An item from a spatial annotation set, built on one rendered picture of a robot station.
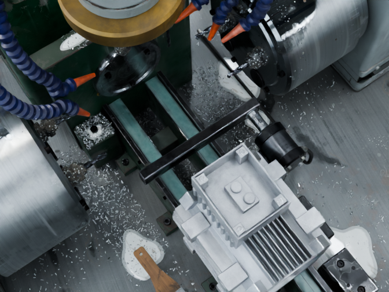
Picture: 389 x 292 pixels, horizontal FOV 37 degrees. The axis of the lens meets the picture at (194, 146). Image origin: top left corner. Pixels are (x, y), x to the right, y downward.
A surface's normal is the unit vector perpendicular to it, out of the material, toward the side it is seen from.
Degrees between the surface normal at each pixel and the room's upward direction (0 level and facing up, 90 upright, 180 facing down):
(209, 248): 0
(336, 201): 0
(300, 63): 66
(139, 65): 90
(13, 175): 20
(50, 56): 0
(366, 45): 90
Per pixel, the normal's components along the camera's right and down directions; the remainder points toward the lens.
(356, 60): -0.82, 0.54
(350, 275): -0.02, -0.38
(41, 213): 0.46, 0.40
